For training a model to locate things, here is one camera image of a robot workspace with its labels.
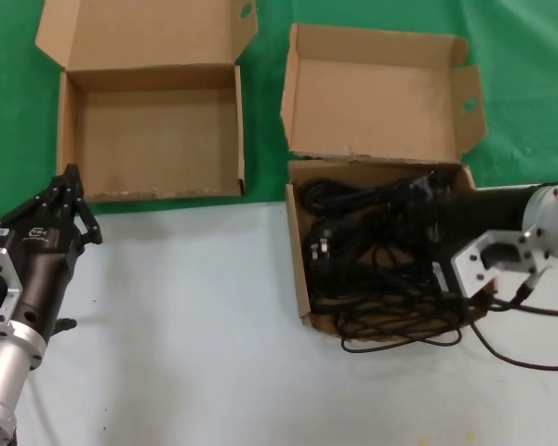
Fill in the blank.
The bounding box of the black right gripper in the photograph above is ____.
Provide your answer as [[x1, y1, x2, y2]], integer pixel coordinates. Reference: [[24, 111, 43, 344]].
[[399, 171, 536, 255]]

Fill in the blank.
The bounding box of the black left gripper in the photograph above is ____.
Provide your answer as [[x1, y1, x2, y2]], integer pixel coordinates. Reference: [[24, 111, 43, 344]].
[[0, 163, 106, 336]]

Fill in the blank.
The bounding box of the cardboard box with torn lid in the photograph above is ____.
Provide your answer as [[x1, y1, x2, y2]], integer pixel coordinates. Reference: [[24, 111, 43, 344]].
[[278, 22, 500, 336]]

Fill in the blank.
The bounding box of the cardboard box with intact lid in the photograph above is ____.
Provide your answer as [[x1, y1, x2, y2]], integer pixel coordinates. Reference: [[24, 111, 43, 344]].
[[34, 0, 259, 205]]

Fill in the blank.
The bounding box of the green cloth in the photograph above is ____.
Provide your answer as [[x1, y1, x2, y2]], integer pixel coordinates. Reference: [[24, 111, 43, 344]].
[[0, 0, 558, 222]]

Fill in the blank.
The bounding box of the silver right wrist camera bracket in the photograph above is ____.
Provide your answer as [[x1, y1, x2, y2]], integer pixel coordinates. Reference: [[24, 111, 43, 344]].
[[450, 225, 557, 299]]

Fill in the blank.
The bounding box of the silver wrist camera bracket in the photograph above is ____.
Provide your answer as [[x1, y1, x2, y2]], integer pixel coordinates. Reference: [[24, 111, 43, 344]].
[[450, 225, 557, 299], [0, 245, 28, 343]]

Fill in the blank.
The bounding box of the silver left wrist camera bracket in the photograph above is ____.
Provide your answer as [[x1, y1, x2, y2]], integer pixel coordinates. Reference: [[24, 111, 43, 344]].
[[0, 245, 28, 343]]

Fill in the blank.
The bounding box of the thin black cable silver connector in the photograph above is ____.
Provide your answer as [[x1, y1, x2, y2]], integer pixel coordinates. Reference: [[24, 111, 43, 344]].
[[341, 269, 558, 373]]

